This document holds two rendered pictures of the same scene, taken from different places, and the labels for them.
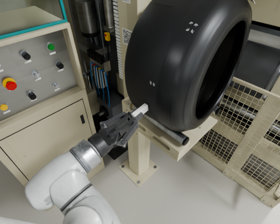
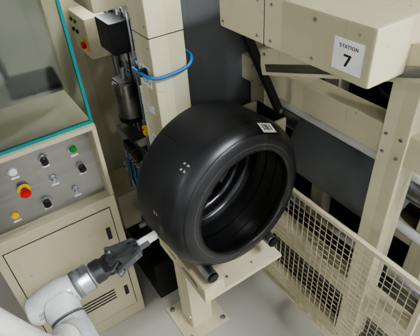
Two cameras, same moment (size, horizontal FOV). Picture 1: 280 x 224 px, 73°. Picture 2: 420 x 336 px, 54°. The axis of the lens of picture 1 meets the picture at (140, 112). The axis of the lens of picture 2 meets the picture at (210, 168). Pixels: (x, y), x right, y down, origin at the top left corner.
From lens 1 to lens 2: 0.78 m
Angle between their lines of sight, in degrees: 11
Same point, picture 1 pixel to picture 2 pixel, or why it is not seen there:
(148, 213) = not seen: outside the picture
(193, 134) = (239, 271)
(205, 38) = (196, 179)
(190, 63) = (183, 201)
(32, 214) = not seen: outside the picture
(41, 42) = (62, 145)
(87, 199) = (73, 319)
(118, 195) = not seen: outside the picture
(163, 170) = (235, 324)
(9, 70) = (25, 177)
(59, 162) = (55, 283)
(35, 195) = (32, 310)
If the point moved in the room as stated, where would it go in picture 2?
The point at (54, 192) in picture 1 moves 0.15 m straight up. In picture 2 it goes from (47, 309) to (30, 277)
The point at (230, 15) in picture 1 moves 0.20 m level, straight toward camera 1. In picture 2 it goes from (225, 156) to (184, 196)
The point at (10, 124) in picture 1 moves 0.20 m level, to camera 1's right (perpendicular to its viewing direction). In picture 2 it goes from (19, 235) to (63, 239)
